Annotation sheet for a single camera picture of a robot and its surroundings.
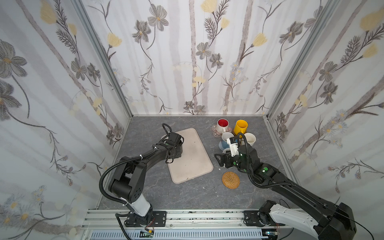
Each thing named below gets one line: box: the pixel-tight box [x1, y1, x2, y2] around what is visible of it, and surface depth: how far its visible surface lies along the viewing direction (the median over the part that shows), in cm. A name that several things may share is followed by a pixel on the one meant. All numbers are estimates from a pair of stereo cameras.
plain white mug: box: [244, 132, 257, 147], surface depth 98 cm
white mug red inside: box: [216, 118, 230, 134], surface depth 109 cm
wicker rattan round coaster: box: [221, 171, 241, 190], surface depth 89 cm
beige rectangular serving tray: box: [167, 128, 214, 184], surface depth 96 cm
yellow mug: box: [234, 119, 249, 139], surface depth 105 cm
